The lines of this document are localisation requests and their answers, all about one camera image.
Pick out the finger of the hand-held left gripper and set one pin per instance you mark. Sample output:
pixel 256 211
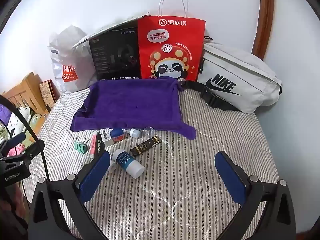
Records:
pixel 16 138
pixel 32 152

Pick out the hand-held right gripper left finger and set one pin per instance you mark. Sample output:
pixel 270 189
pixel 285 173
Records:
pixel 93 177

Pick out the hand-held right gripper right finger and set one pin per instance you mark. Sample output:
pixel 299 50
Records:
pixel 230 177

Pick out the white tape roll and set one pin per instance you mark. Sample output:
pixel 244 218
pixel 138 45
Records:
pixel 112 167

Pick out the black lighter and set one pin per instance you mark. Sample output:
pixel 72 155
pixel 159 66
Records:
pixel 98 146

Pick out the green binder clip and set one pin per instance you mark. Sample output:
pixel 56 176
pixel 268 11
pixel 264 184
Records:
pixel 81 147

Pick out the pink highlighter pen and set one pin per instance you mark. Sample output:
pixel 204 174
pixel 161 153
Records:
pixel 94 142

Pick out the white bottle blue label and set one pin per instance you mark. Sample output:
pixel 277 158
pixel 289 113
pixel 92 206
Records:
pixel 127 162

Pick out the white charger plug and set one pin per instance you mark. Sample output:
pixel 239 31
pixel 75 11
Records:
pixel 108 140

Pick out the small blue jar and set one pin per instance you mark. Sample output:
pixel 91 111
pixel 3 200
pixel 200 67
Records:
pixel 116 133

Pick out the black gold mini bottle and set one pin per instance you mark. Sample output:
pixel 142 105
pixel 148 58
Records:
pixel 143 147

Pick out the small white USB light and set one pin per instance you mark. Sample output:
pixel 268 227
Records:
pixel 136 132

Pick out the clear plastic cap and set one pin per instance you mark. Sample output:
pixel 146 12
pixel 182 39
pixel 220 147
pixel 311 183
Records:
pixel 147 130

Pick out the printed pale cloth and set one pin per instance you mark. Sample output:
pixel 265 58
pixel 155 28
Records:
pixel 17 122

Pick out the brown patterned book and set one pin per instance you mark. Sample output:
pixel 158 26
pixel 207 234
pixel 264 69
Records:
pixel 47 92

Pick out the striped quilted bedspread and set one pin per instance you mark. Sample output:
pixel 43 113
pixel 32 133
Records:
pixel 175 192

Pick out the purple towel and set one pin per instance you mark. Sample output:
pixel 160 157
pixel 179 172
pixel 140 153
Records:
pixel 130 105

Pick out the white plastic shopping bag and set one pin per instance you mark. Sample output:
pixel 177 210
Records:
pixel 75 55

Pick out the white waist bag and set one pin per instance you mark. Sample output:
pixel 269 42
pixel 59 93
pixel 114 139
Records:
pixel 240 67

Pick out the black headset box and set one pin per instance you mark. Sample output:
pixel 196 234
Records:
pixel 112 55

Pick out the red paper panda bag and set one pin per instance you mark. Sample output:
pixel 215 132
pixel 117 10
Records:
pixel 172 42

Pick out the wooden door frame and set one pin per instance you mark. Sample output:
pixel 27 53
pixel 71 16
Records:
pixel 266 17

